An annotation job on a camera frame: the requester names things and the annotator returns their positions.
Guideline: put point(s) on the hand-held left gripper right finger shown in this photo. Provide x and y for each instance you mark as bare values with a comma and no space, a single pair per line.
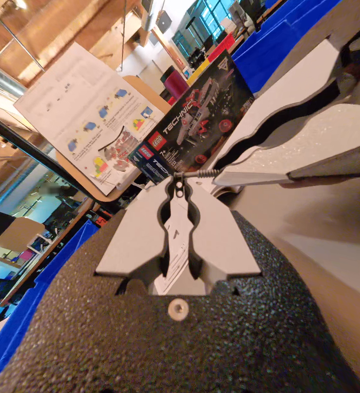
226,245

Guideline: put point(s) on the wooden display board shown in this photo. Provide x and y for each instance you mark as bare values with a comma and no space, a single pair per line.
144,89

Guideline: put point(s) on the yellow plastic bin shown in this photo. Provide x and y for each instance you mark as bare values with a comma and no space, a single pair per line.
198,72

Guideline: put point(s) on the white desk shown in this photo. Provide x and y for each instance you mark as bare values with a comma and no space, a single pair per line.
321,230

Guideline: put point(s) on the small wooden board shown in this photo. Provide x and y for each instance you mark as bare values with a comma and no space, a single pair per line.
20,235

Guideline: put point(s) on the red plastic bin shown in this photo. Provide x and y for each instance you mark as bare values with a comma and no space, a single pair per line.
223,50

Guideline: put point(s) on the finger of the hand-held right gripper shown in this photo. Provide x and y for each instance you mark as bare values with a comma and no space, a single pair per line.
290,83
321,138

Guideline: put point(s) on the black hanging speaker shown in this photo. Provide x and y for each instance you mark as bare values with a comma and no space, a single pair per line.
164,20

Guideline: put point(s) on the toy shock absorber with spring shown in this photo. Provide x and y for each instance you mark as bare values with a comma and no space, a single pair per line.
179,187

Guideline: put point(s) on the silver ventilation duct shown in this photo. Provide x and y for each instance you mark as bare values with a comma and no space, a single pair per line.
148,15

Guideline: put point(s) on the black toy set box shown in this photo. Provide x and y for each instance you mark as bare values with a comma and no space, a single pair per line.
204,122

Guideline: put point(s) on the printed instruction sheet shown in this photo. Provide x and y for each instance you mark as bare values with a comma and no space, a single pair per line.
81,107

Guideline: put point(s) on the maroon tumbler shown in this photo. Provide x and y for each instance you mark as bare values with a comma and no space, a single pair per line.
175,83

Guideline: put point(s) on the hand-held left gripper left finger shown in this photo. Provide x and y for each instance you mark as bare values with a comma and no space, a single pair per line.
127,245

